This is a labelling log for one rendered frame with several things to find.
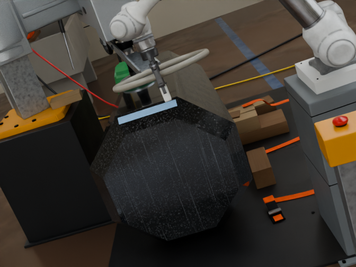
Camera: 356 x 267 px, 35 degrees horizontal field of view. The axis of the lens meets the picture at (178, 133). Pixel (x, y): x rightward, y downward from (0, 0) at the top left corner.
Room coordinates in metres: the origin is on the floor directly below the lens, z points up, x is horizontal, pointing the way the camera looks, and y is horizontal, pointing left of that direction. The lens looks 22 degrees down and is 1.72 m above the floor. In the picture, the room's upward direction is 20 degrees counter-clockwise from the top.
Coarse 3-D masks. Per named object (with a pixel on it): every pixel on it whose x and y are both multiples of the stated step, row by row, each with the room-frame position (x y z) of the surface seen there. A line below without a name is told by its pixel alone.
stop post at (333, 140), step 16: (352, 112) 1.32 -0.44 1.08; (320, 128) 1.30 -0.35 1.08; (336, 128) 1.27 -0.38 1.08; (352, 128) 1.24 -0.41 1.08; (320, 144) 1.31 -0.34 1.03; (336, 144) 1.23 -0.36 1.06; (352, 144) 1.22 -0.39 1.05; (336, 160) 1.23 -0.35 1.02; (352, 160) 1.22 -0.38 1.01; (336, 176) 1.31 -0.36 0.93; (352, 176) 1.24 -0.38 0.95; (352, 192) 1.24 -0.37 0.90; (352, 208) 1.25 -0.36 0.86; (352, 224) 1.25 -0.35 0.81; (352, 240) 1.31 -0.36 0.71
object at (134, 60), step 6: (102, 42) 3.41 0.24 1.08; (108, 42) 3.38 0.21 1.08; (114, 48) 3.24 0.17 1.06; (120, 54) 3.12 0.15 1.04; (132, 54) 3.13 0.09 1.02; (138, 54) 3.11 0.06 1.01; (126, 60) 3.02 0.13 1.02; (132, 60) 3.05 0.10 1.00; (138, 60) 3.02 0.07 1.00; (156, 60) 2.84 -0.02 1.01; (132, 66) 2.91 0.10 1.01; (138, 66) 2.95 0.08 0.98; (144, 66) 2.93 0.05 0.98; (138, 72) 2.81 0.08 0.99
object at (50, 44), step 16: (48, 32) 7.15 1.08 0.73; (80, 32) 6.76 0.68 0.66; (32, 48) 5.91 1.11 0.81; (48, 48) 5.91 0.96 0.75; (64, 48) 5.90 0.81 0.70; (80, 48) 6.29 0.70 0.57; (32, 64) 5.92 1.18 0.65; (48, 64) 5.91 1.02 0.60; (64, 64) 5.90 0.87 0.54; (80, 64) 5.90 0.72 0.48; (48, 80) 5.91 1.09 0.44; (64, 80) 6.04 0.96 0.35; (80, 80) 6.03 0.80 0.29; (48, 96) 6.05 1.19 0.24
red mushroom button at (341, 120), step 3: (336, 117) 1.29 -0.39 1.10; (339, 117) 1.28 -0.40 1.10; (342, 117) 1.28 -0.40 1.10; (345, 117) 1.28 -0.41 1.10; (333, 120) 1.28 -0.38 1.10; (336, 120) 1.27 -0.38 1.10; (339, 120) 1.27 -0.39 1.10; (342, 120) 1.27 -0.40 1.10; (345, 120) 1.26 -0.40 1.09; (333, 123) 1.28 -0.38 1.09; (336, 123) 1.27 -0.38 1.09; (339, 123) 1.26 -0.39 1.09; (342, 123) 1.26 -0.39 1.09; (345, 123) 1.26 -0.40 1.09
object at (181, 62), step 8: (184, 56) 2.76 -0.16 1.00; (192, 56) 2.73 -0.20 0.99; (200, 56) 2.44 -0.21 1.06; (168, 64) 2.80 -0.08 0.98; (176, 64) 2.38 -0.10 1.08; (184, 64) 2.38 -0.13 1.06; (144, 72) 2.80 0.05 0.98; (152, 72) 2.81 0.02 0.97; (160, 72) 2.36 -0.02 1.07; (168, 72) 2.36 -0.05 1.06; (128, 80) 2.73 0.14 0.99; (136, 80) 2.40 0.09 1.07; (144, 80) 2.37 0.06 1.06; (152, 80) 2.36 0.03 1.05; (120, 88) 2.46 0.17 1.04; (128, 88) 2.42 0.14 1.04
